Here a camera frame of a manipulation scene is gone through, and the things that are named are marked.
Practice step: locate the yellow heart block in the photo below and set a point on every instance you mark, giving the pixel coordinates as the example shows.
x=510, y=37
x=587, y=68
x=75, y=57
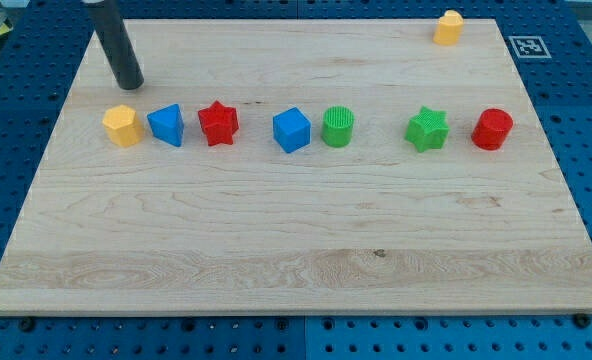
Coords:
x=449, y=28

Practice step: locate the light wooden board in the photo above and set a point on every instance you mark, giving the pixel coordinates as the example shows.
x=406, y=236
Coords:
x=374, y=227

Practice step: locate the blue cube block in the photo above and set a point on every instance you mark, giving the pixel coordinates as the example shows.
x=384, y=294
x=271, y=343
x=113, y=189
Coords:
x=291, y=130

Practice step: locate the green cylinder block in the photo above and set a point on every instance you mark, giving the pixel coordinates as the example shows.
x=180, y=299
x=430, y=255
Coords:
x=337, y=127

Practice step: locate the red star block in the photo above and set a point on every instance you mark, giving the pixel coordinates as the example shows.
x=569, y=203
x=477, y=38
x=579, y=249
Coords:
x=218, y=123

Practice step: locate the green star block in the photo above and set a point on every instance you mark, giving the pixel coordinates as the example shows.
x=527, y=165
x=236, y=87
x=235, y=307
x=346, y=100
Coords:
x=428, y=129

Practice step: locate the blue triangle block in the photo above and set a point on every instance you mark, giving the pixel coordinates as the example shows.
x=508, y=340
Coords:
x=167, y=124

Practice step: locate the yellow hexagon block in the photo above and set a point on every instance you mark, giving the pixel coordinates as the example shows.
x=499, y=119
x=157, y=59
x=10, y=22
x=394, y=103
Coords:
x=123, y=126

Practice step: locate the red cylinder block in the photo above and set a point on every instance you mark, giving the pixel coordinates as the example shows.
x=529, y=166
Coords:
x=492, y=129

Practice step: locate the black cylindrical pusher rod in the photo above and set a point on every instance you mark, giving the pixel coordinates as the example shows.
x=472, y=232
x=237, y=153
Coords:
x=113, y=36

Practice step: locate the white fiducial marker tag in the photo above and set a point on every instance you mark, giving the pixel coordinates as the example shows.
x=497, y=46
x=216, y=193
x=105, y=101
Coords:
x=529, y=47

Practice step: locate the black bolt left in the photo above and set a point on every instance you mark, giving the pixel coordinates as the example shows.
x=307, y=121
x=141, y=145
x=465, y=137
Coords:
x=26, y=324

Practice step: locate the black bolt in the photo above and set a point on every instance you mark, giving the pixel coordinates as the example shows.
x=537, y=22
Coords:
x=26, y=324
x=581, y=320

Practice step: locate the black bolt right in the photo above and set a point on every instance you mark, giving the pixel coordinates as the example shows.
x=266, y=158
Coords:
x=581, y=320

